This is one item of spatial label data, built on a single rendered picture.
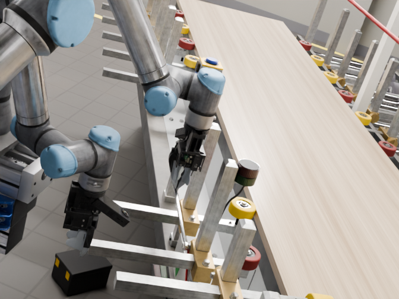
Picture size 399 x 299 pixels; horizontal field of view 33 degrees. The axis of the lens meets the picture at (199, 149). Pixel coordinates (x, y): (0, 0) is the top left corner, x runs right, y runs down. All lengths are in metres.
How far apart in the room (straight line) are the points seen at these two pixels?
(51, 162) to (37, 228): 1.77
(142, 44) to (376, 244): 0.99
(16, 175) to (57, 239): 1.50
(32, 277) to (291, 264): 1.42
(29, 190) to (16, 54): 0.57
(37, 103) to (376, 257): 1.10
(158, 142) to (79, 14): 1.50
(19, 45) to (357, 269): 1.16
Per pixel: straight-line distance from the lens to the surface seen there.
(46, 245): 3.18
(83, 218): 1.69
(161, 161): 2.59
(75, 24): 1.29
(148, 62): 1.61
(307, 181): 2.35
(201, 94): 1.74
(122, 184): 3.78
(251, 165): 1.73
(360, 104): 3.28
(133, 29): 1.59
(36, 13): 1.27
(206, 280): 1.81
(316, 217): 2.15
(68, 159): 1.52
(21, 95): 1.54
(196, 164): 1.82
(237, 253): 1.54
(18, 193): 1.78
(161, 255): 1.79
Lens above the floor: 1.88
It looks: 25 degrees down
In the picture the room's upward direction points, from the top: 18 degrees clockwise
